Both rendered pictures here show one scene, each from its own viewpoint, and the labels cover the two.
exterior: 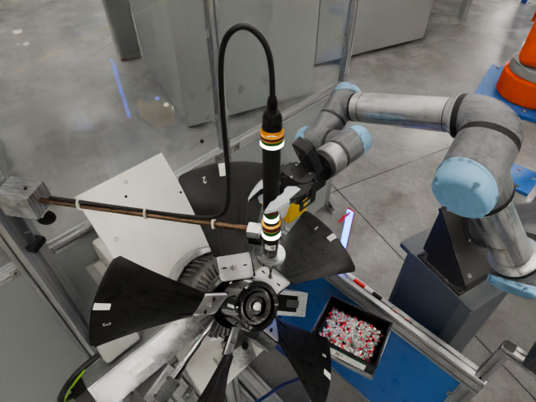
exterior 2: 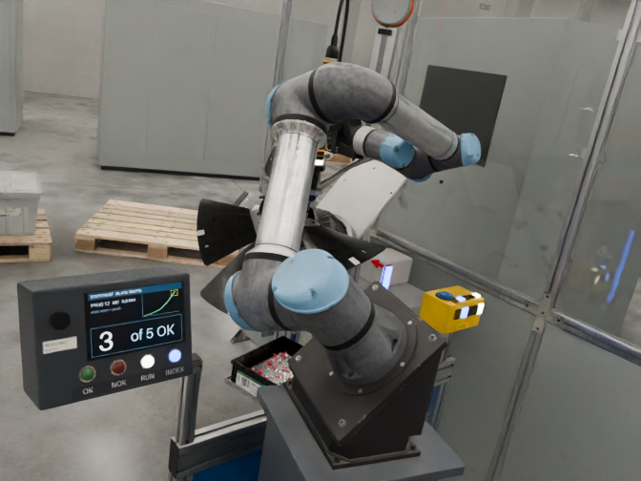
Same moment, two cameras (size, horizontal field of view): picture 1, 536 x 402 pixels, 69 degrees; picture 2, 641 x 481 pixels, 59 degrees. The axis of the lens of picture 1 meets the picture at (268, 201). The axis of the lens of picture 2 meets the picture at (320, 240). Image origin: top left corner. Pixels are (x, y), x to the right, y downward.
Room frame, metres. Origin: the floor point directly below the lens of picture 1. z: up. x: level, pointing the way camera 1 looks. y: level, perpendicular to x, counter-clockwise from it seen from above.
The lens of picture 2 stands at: (0.73, -1.62, 1.65)
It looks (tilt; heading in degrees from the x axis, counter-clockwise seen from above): 18 degrees down; 93
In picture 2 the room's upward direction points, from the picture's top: 10 degrees clockwise
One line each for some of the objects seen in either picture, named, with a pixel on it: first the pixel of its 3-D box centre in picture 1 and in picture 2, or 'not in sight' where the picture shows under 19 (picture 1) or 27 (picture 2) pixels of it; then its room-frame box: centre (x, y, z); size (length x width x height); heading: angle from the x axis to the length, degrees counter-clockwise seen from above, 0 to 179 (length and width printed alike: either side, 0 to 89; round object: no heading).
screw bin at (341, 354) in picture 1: (350, 333); (279, 370); (0.60, -0.27, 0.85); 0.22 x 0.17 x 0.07; 61
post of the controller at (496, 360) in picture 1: (494, 361); (188, 399); (0.46, -0.64, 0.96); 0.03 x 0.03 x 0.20; 45
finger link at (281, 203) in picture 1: (282, 207); not in sight; (0.57, -0.03, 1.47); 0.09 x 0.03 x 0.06; 145
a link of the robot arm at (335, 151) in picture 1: (327, 159); (368, 141); (0.72, -0.14, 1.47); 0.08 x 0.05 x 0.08; 45
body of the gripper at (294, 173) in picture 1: (305, 179); (346, 137); (0.66, -0.08, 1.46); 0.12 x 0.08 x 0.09; 135
